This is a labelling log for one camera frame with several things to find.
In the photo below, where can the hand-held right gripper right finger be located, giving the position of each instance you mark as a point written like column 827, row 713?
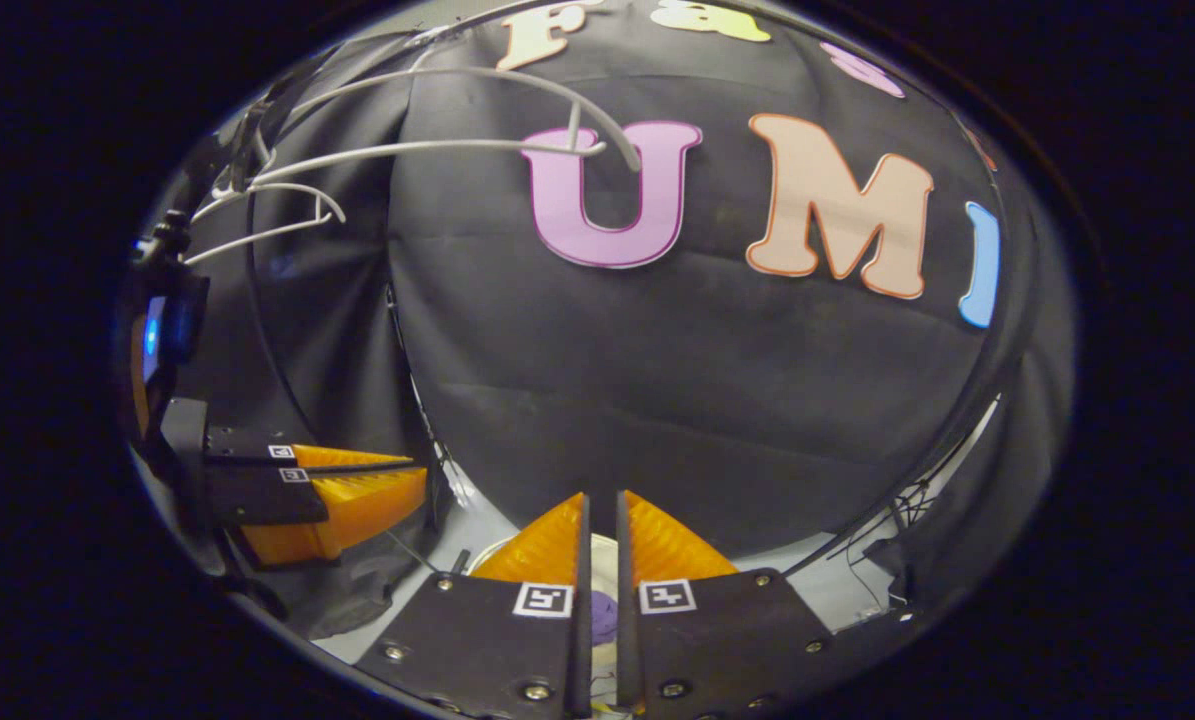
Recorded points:
column 625, row 650

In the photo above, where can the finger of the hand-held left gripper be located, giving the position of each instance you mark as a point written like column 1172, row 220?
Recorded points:
column 257, row 495
column 247, row 450

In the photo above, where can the black backdrop cloth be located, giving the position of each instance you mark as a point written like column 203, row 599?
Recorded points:
column 657, row 400

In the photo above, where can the white plastic hanger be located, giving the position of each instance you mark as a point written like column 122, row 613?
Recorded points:
column 437, row 146
column 257, row 239

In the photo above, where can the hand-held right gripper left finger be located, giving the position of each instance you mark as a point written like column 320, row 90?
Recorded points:
column 582, row 650

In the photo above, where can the purple ribbed jacket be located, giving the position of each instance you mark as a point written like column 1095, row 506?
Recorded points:
column 604, row 612

